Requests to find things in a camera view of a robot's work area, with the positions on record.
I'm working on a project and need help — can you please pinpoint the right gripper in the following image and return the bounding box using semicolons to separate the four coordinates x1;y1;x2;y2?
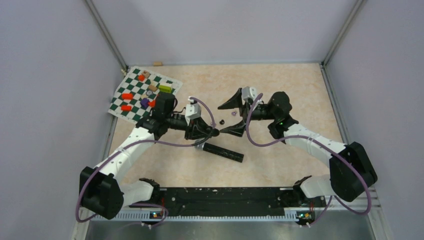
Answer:
218;88;278;137

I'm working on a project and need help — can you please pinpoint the black earbud charging case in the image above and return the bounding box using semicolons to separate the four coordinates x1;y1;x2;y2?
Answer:
209;128;220;137

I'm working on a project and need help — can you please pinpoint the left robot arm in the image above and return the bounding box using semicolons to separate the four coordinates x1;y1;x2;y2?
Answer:
75;92;219;223

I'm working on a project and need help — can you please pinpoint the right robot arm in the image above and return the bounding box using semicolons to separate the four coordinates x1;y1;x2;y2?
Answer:
218;86;378;206

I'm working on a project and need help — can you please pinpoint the black microphone silver head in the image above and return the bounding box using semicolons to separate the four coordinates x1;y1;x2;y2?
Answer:
194;140;245;164

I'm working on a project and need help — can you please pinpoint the red block right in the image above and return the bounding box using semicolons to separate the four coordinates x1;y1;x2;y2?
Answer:
148;99;156;108

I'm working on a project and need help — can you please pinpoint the red block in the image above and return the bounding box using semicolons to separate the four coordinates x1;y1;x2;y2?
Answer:
121;93;134;100
137;75;146;82
148;99;156;108
121;105;132;112

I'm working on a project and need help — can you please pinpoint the yellow-green block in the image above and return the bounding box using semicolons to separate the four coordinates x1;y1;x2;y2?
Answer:
158;84;173;93

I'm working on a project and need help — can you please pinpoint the purple block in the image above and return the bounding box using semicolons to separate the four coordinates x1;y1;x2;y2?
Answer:
140;98;150;109

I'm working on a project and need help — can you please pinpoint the tan wooden block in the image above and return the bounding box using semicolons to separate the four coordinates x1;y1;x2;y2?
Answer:
147;84;158;92

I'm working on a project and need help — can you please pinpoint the green white chessboard mat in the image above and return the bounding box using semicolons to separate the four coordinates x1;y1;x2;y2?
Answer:
108;66;183;124

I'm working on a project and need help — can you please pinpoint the red block top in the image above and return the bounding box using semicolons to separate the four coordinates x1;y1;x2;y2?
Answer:
137;75;146;82

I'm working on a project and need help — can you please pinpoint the red block lower left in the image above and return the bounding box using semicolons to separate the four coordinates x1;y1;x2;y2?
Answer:
121;105;132;112

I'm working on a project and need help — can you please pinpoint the red block middle left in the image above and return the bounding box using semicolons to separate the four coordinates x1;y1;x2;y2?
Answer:
121;93;134;100

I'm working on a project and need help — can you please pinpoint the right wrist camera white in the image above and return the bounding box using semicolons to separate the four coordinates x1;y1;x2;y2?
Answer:
241;86;258;103

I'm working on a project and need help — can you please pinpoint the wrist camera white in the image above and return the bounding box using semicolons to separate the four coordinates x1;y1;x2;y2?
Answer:
184;96;202;126
241;86;258;103

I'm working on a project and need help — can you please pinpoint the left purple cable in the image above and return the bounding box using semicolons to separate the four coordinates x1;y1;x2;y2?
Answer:
75;96;217;229

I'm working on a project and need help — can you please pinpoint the purple cable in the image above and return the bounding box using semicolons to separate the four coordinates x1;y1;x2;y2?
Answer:
245;93;373;228
75;96;217;229

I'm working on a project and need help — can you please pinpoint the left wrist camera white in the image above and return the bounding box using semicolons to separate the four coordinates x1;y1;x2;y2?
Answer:
184;96;202;126

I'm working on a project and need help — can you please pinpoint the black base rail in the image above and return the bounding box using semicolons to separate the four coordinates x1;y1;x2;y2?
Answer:
129;186;327;218

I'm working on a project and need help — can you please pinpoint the cork piece at wall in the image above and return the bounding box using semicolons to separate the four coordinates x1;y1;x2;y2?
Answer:
153;61;163;67

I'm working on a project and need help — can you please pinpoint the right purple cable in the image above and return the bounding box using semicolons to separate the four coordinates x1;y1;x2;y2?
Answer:
245;93;373;228

